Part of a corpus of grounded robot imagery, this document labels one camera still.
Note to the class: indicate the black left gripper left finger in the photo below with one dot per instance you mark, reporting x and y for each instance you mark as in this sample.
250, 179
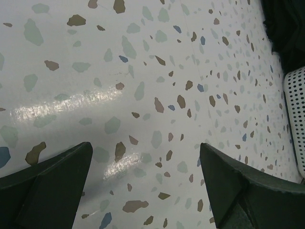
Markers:
46, 195

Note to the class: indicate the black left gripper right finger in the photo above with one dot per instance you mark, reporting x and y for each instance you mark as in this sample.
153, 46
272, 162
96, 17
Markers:
242, 197

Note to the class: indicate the white perforated laundry basket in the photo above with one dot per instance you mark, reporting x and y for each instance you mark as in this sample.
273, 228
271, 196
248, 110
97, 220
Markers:
294, 90

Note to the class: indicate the black folded garment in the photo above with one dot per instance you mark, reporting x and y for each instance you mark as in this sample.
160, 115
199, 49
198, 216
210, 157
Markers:
284, 21

